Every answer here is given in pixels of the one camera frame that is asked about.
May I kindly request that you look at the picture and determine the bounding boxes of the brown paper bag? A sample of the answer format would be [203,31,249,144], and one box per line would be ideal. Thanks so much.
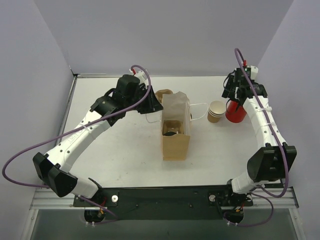
[146,91,209,162]

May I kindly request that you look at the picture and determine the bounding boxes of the black plastic cup lid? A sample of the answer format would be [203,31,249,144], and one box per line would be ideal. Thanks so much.
[163,131,178,137]

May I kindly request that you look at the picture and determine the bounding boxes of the brown pulp cup carrier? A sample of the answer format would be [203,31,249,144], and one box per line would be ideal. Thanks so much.
[162,120,184,134]
[155,89,173,102]

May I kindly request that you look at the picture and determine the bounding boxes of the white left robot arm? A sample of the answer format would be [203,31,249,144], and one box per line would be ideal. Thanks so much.
[32,69,163,206]

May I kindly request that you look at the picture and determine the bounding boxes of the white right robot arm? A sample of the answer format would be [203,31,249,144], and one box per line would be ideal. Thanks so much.
[222,66,297,194]

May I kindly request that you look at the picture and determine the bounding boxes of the red straw holder cup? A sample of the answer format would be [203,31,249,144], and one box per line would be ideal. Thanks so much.
[225,100,247,124]

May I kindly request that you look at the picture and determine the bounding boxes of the stacked brown paper cups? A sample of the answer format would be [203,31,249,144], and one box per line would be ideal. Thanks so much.
[207,100,226,123]

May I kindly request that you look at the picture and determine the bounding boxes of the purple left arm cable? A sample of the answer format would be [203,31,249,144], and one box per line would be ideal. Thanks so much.
[1,64,153,225]

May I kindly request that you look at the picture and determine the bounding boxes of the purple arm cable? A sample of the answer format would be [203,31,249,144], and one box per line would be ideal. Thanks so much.
[234,47,291,227]
[1,64,153,225]

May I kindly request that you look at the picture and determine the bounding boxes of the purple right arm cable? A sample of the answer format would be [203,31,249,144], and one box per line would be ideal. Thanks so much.
[234,47,291,227]

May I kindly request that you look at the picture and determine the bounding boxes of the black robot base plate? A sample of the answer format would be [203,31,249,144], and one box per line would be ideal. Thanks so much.
[73,185,253,222]

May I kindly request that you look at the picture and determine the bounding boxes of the aluminium rail frame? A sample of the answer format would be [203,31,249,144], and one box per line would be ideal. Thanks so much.
[30,188,299,210]

